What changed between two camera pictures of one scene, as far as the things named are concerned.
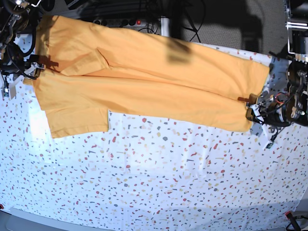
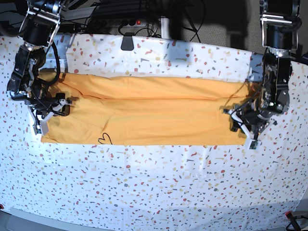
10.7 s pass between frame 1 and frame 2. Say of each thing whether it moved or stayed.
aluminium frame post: stayed
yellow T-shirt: moved
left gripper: moved
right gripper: moved
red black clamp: stayed
